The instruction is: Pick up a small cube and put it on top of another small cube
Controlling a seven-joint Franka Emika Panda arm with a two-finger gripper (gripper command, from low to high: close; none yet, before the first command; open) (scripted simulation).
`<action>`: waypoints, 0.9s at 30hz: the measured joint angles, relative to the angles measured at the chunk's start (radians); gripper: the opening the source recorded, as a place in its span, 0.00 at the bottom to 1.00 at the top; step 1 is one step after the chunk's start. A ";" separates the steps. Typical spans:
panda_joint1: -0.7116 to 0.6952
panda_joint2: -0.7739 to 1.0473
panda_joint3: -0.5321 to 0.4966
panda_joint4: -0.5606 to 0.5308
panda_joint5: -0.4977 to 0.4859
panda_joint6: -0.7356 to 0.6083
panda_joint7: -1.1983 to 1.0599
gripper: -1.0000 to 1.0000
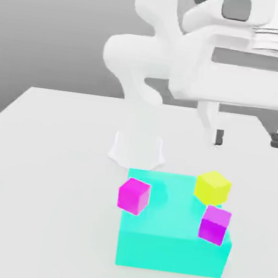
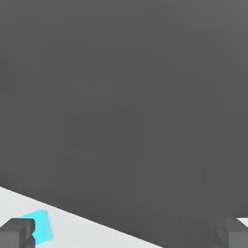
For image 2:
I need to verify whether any small cyan cube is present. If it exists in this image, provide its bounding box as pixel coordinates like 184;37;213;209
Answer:
19;209;54;246

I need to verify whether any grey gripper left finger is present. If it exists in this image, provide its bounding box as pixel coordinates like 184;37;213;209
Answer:
0;217;36;248

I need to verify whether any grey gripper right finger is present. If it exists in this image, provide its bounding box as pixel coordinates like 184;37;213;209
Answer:
214;217;248;248

